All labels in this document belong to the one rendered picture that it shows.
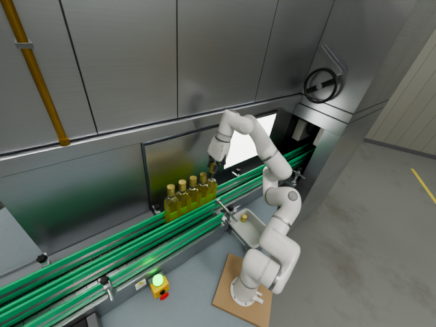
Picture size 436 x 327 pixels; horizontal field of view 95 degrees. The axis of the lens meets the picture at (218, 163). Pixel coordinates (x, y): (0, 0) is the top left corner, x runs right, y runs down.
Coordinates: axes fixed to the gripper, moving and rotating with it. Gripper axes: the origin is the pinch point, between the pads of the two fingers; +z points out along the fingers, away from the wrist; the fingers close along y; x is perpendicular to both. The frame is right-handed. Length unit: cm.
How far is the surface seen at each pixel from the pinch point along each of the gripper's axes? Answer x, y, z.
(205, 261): -4, 21, 46
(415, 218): 283, 103, 48
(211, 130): 2.9, -11.7, -14.0
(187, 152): -8.1, -11.8, -1.2
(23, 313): -72, 6, 47
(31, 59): -63, -12, -31
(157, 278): -31, 19, 42
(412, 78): 411, -12, -118
